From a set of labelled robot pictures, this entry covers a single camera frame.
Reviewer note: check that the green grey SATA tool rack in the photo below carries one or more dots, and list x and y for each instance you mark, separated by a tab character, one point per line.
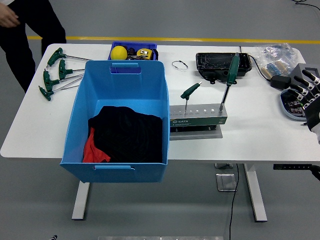
195	121

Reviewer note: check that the grey oval parts tray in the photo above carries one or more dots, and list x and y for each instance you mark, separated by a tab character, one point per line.
291	107

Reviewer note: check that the clear plastic parts bag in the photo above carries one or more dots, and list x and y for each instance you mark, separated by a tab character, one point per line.
272	53

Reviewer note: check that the small dark blue parts tray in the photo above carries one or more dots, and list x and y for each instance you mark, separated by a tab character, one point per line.
132	45

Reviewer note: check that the black power adapter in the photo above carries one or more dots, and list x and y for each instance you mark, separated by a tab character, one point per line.
280	82

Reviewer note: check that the square metal floor plate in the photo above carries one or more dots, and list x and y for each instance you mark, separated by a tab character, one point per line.
226	182

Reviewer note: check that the white table leg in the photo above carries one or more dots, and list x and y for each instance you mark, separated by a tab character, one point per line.
81	200
256	195

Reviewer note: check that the red cloth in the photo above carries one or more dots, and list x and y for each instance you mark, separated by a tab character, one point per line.
93	152

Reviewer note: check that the dark brown small part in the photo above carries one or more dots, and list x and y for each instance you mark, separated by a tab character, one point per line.
131	51

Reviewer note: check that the black table control panel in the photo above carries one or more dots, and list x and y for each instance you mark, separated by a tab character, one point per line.
292	167

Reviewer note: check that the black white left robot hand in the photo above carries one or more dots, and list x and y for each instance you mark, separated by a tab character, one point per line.
53	237

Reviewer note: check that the person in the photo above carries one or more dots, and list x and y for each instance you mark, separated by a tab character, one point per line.
37	22

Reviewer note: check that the black cloth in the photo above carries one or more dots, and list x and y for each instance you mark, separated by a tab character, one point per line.
130	132

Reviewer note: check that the person's left hand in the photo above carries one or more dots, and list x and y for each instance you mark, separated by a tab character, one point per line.
8	18

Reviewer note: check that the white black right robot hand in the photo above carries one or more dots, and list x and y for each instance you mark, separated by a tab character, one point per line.
312	112

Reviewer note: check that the taped resistor strip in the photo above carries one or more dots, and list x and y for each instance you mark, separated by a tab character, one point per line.
280	67
267	72

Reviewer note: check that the large blue plastic bin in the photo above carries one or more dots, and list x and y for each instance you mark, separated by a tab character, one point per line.
125	90

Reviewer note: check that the yellow ball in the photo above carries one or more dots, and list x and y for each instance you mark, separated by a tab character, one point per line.
119	52

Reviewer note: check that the yellow tape measure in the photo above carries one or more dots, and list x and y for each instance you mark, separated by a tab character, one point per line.
144	53

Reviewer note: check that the black plastic case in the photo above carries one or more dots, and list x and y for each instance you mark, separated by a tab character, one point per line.
215	63

